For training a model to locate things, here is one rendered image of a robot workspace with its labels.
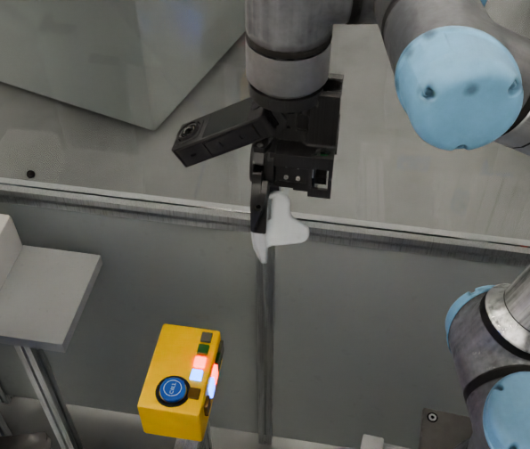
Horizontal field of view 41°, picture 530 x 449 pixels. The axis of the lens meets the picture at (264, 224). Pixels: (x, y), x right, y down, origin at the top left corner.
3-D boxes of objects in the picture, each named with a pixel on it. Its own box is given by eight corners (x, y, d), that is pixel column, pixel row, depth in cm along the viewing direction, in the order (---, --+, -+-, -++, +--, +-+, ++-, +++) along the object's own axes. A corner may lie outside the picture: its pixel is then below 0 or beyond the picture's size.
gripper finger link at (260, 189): (263, 240, 71) (268, 158, 67) (248, 238, 71) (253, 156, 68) (270, 220, 75) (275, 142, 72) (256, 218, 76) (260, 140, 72)
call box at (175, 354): (168, 355, 128) (162, 321, 120) (224, 363, 127) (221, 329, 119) (143, 437, 117) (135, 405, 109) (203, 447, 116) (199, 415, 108)
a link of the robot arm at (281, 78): (237, 56, 60) (254, 6, 65) (239, 101, 63) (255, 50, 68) (326, 65, 59) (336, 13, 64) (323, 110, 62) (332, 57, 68)
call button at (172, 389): (164, 379, 113) (163, 374, 112) (189, 383, 113) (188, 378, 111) (158, 402, 110) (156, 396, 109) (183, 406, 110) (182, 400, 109)
